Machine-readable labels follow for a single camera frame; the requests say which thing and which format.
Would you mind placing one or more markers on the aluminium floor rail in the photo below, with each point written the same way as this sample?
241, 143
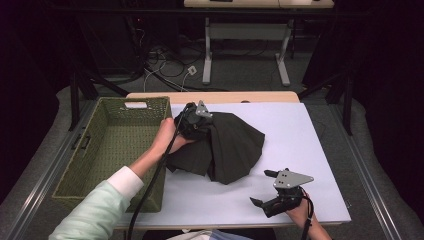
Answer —
366, 180
43, 186

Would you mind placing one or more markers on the white table mat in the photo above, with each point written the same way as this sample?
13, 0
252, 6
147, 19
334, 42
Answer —
293, 133

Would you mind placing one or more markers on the green woven basket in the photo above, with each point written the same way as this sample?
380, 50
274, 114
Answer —
110, 143

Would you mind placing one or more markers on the person's left hand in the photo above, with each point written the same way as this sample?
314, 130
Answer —
166, 136

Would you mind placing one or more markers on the black metal stand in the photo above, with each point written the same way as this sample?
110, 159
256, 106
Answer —
74, 100
348, 106

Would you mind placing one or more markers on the white-legged desk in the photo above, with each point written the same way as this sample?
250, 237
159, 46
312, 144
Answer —
246, 31

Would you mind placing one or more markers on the person's right hand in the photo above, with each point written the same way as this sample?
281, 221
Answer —
300, 215

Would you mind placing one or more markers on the light wooden table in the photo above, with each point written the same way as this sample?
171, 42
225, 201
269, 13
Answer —
216, 97

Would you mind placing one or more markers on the person's light clothing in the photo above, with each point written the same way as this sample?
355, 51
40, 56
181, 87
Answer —
206, 236

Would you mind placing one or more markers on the white power plug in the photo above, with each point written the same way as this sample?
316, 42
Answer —
192, 70

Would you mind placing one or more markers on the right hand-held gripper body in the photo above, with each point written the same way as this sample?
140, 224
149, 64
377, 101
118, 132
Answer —
290, 179

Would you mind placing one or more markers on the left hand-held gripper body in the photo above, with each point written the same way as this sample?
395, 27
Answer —
195, 121

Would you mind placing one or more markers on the dark cloth garment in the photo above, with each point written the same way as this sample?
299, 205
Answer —
233, 146

